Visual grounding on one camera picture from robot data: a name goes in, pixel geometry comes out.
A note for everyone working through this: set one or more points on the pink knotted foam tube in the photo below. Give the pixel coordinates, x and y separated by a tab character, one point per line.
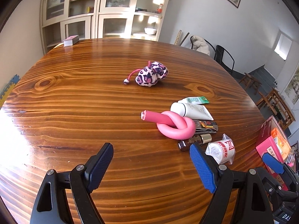
177	131

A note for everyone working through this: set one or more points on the grey stairs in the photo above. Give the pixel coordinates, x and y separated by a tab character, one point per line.
264	74

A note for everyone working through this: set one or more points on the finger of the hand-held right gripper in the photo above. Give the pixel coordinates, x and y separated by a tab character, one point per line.
275	185
272	162

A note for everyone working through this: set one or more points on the white bowl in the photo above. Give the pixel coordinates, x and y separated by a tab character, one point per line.
150	30

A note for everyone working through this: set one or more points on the green white toothpaste tube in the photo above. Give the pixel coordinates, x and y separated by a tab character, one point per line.
195	100

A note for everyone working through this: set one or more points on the white gauze roll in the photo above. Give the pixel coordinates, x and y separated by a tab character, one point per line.
220	150

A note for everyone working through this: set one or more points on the orange box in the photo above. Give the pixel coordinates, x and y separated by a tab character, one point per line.
281	144

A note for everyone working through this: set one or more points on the orange bottle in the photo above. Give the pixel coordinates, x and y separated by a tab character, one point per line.
160	8

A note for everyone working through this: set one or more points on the dark snack packet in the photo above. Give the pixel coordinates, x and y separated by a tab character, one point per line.
206	127

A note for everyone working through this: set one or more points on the small yellow box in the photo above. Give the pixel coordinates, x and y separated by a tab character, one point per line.
90	9

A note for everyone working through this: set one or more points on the hanging scroll painting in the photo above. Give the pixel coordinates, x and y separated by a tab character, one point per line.
294	86

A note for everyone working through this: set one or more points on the black metal chair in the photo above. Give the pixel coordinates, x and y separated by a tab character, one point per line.
219	53
191	42

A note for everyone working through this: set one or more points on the wooden table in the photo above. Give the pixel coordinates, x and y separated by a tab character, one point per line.
280	99

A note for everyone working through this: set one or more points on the beige puffer jacket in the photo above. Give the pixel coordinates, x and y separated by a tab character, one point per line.
201	45

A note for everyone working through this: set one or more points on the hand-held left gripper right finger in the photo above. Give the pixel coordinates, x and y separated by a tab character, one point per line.
202	168

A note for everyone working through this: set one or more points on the brown perfume bottle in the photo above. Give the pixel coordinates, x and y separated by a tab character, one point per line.
193	141

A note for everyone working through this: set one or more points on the leopard print plush toy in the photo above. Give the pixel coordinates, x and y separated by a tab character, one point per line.
151	74

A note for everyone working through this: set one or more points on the long wooden bench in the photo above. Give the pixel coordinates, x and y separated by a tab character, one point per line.
262	96

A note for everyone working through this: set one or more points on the cream glass-door cabinet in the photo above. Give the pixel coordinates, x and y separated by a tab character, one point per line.
116	25
53	23

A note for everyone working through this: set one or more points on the small book on table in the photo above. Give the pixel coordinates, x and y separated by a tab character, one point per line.
71	40

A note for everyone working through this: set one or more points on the small wooden bench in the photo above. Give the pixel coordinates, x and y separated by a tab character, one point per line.
248	77

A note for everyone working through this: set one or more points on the pink tin container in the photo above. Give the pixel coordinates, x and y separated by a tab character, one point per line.
266	144

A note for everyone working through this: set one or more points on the small high window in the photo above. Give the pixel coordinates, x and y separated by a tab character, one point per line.
283	46

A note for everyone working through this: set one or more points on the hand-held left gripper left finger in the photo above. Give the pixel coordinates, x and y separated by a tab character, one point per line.
100	168

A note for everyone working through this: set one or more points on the dark stick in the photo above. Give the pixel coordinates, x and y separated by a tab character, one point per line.
184	39

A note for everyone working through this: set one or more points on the beaded wooden stick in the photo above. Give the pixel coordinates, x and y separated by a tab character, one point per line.
178	37

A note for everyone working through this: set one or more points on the white cream tube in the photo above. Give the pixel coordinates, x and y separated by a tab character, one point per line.
193	112

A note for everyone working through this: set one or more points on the foam puzzle mat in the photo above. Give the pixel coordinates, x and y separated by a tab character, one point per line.
9	91

